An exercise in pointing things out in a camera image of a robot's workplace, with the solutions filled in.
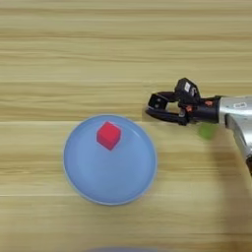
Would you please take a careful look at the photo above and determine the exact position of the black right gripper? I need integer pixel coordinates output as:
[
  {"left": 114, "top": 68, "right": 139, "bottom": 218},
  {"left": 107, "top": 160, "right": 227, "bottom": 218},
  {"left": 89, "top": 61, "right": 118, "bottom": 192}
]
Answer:
[{"left": 145, "top": 91, "right": 221, "bottom": 127}]

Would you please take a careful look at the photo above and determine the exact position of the green rectangular block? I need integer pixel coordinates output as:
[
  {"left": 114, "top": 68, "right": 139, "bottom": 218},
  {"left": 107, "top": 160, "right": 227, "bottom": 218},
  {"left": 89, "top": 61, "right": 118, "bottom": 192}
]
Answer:
[{"left": 197, "top": 122, "right": 219, "bottom": 141}]

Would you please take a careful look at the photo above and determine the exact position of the red cube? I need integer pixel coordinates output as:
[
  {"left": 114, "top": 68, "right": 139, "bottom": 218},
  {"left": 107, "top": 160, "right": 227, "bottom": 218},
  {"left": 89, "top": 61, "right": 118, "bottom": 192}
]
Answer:
[{"left": 95, "top": 121, "right": 123, "bottom": 152}]

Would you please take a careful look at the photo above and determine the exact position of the small black box white label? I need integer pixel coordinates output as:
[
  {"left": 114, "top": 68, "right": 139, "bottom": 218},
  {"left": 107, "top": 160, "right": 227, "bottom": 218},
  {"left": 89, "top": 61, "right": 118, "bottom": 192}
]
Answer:
[{"left": 173, "top": 77, "right": 202, "bottom": 106}]

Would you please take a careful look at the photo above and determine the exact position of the blue round plate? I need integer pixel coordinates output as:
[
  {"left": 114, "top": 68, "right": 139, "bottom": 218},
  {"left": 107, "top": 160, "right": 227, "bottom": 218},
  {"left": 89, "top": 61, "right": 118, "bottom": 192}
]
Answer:
[{"left": 62, "top": 113, "right": 158, "bottom": 207}]

